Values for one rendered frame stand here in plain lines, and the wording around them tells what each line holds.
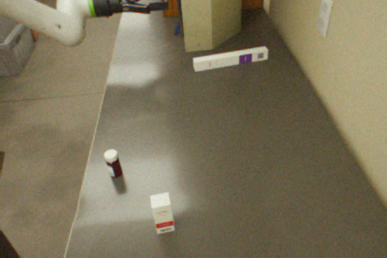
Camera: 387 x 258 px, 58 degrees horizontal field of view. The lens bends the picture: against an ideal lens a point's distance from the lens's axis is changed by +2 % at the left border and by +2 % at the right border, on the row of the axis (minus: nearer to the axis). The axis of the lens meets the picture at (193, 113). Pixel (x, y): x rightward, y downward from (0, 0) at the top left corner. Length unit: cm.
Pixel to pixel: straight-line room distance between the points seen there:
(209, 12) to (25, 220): 153
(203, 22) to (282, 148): 62
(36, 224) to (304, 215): 164
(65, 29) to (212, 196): 76
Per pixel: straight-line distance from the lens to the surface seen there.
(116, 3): 136
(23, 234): 219
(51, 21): 128
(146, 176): 92
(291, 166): 93
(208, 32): 139
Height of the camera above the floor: 162
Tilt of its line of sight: 39 degrees down
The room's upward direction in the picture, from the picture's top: 5 degrees counter-clockwise
